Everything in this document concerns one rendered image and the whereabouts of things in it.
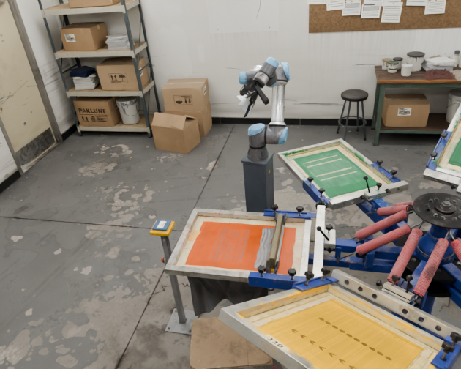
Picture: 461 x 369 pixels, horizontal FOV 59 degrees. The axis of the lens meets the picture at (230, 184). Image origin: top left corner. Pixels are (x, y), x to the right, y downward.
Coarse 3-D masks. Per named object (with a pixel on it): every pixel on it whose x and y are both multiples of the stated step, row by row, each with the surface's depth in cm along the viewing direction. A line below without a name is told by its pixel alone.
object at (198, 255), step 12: (192, 252) 244; (204, 252) 243; (252, 252) 240; (288, 252) 237; (192, 264) 235; (204, 264) 234; (216, 264) 234; (228, 264) 233; (240, 264) 232; (252, 264) 231; (288, 264) 229
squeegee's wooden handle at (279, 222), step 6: (282, 216) 252; (282, 222) 253; (276, 228) 240; (276, 234) 235; (276, 240) 231; (276, 246) 227; (276, 252) 224; (270, 258) 219; (276, 258) 226; (270, 264) 222
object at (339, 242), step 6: (324, 240) 231; (336, 240) 230; (342, 240) 229; (348, 240) 229; (354, 240) 229; (336, 246) 227; (342, 246) 226; (348, 246) 225; (354, 246) 225; (342, 252) 228; (348, 252) 228
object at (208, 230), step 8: (208, 224) 266; (216, 224) 265; (224, 224) 264; (232, 224) 264; (240, 224) 263; (248, 224) 262; (200, 232) 259; (208, 232) 259; (216, 232) 258; (256, 232) 255; (288, 232) 252; (200, 240) 253; (208, 240) 252; (248, 240) 249; (256, 240) 248; (288, 240) 246; (288, 248) 240
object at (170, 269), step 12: (192, 216) 269; (204, 216) 273; (216, 216) 271; (228, 216) 269; (240, 216) 267; (252, 216) 264; (264, 216) 262; (180, 240) 249; (180, 252) 243; (168, 264) 232; (192, 276) 227; (204, 276) 225; (216, 276) 223; (228, 276) 221; (240, 276) 219
